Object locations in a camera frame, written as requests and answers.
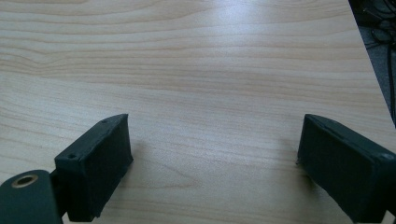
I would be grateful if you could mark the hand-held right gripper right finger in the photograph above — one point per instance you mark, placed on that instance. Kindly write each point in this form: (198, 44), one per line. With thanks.
(345, 168)

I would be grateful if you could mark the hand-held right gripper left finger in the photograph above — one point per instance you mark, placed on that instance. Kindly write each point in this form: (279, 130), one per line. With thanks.
(93, 168)

